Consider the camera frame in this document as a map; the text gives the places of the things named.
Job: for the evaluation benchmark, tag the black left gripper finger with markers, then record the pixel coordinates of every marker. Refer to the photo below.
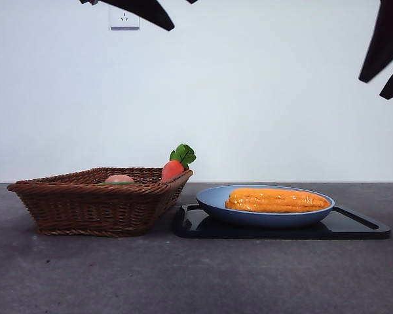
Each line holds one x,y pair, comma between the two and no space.
147,11
192,1

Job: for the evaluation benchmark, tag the blue round plate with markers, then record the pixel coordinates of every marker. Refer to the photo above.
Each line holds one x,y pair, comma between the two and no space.
265,219

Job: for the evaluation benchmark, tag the black rectangular tray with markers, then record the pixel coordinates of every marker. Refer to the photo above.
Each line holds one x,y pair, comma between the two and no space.
347,232

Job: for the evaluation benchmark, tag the orange carrot with green leaves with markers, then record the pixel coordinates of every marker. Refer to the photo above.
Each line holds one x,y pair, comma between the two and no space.
172,170

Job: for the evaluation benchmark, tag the yellow corn cob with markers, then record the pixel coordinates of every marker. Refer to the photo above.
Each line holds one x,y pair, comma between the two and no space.
275,201

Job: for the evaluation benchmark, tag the brown woven wicker basket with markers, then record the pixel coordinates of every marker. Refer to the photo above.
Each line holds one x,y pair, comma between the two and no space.
85,209

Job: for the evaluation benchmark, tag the pale pink round food item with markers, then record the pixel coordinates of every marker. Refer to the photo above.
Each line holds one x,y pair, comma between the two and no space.
119,179

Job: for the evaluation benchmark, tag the white wall power socket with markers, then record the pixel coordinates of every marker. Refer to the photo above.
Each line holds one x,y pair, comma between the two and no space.
125,21

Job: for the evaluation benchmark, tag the green pepper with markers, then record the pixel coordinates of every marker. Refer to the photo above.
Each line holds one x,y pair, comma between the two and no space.
118,184

